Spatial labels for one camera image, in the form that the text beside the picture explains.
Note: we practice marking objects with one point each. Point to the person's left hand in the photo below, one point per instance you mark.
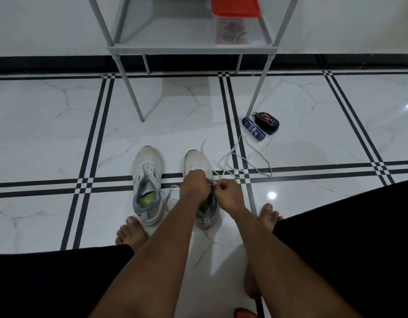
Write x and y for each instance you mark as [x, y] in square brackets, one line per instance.
[194, 187]

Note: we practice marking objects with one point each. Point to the person's right hand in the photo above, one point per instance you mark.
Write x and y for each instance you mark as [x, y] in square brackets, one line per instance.
[229, 195]

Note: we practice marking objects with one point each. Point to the white grey sneaker shoe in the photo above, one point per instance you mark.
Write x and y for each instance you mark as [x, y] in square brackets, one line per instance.
[195, 158]
[147, 155]

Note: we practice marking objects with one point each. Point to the clear box with red lid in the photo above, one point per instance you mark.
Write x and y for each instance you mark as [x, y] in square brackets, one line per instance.
[232, 31]

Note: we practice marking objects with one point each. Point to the clear container with red lid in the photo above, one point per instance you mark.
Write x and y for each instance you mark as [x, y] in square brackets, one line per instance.
[235, 6]

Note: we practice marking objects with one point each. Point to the person's right forearm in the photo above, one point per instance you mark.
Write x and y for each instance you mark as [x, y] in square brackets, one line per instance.
[290, 268]

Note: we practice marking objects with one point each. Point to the person's left forearm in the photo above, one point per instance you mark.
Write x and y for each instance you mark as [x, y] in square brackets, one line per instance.
[147, 264]

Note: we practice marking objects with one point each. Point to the person's right foot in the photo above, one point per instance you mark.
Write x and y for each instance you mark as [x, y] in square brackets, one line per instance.
[268, 215]

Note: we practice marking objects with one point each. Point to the person's foot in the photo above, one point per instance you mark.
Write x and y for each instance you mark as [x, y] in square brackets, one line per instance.
[268, 215]
[132, 233]

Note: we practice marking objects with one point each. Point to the person's left foot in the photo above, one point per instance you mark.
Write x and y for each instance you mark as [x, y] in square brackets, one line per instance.
[132, 233]

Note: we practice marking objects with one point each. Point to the person's right leg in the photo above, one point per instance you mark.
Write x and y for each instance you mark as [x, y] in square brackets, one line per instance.
[252, 284]

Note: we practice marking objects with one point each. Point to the grey metal shelf rack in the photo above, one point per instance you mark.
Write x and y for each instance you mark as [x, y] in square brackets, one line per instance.
[190, 49]

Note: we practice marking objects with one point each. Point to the black oval polish bottle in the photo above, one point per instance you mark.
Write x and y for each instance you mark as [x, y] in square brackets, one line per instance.
[266, 123]

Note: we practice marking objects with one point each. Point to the black shorts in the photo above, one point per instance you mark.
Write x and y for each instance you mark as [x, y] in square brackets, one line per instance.
[356, 228]

